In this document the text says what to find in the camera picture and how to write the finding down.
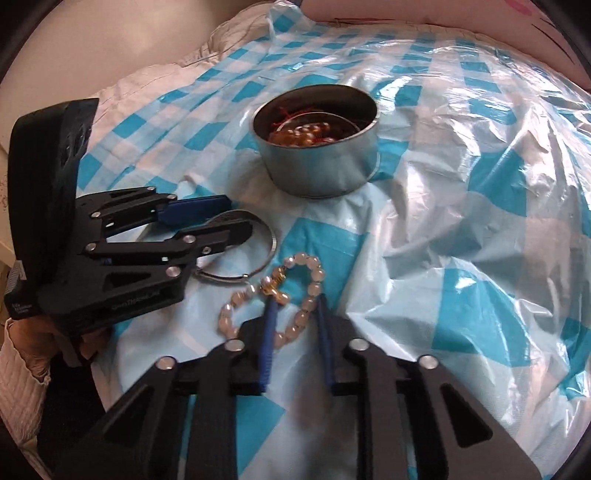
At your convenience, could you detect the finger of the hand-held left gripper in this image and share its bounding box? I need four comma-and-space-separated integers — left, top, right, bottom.
39, 219, 254, 333
76, 187, 232, 241

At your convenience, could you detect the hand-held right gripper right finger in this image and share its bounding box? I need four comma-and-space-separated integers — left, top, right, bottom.
316, 293, 541, 480

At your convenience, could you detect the person's left hand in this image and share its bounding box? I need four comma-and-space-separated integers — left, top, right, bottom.
11, 318, 112, 370

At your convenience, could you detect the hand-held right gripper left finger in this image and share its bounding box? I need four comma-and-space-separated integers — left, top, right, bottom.
62, 295, 280, 480

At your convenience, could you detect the pink cat face pillow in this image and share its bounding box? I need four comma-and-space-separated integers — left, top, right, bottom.
302, 0, 591, 88

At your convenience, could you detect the silver bangle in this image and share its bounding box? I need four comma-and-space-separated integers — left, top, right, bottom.
139, 209, 278, 282

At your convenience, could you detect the blue white checked plastic sheet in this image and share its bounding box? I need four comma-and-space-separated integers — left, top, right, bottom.
76, 0, 591, 480

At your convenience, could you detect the white quilt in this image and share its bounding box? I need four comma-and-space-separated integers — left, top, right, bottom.
85, 21, 278, 153

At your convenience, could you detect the amber bead bracelet red cord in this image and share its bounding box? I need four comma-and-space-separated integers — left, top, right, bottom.
269, 108, 335, 149

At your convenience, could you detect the round metal tin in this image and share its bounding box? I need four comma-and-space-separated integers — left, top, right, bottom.
252, 84, 382, 199

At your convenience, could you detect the white and red bead bracelet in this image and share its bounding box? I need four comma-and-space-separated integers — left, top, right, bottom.
217, 251, 325, 349

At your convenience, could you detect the person's left forearm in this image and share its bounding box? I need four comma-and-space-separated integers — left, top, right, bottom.
0, 318, 51, 480

